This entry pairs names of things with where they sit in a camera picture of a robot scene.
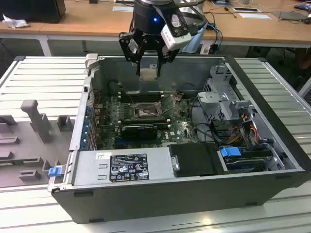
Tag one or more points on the hard disk in blue carrier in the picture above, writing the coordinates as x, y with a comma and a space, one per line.
229, 153

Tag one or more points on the blue case latch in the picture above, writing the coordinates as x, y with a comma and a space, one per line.
54, 171

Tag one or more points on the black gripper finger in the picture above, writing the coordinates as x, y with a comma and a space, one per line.
127, 46
167, 54

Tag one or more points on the grey laptop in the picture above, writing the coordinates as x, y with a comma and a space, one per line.
294, 15

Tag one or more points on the black RAM slot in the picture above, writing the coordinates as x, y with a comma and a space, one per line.
143, 97
143, 100
143, 123
143, 119
143, 93

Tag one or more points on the wooden desk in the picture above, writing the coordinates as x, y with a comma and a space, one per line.
85, 26

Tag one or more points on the crumpled white paper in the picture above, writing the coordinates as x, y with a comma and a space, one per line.
14, 22

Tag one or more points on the pale grey case latch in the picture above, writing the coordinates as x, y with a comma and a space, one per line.
92, 60

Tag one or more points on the silver square CPU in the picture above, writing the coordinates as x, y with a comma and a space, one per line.
148, 74

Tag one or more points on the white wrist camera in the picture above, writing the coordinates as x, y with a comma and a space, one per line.
175, 40

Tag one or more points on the black plastic shroud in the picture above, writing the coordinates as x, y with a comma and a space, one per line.
194, 160

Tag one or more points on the grey parts rack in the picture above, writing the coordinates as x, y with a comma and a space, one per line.
24, 145

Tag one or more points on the black graphics card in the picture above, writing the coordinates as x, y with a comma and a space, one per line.
139, 133

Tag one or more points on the white paper sheet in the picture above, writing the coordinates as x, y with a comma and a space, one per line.
255, 16
122, 8

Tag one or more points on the green motherboard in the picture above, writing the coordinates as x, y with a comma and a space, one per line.
179, 126

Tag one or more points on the flat tablet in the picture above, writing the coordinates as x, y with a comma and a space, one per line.
246, 9

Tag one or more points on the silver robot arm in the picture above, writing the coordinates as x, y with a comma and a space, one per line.
187, 12

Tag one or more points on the silver drive cage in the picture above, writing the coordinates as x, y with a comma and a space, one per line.
211, 99

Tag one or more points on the silver power supply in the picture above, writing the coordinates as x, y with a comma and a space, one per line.
92, 170

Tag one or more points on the black open PC case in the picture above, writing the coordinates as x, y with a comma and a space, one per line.
170, 201

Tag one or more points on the CPU socket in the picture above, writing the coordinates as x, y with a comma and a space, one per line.
145, 111

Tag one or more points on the green RAM stick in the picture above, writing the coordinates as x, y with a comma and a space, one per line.
145, 125

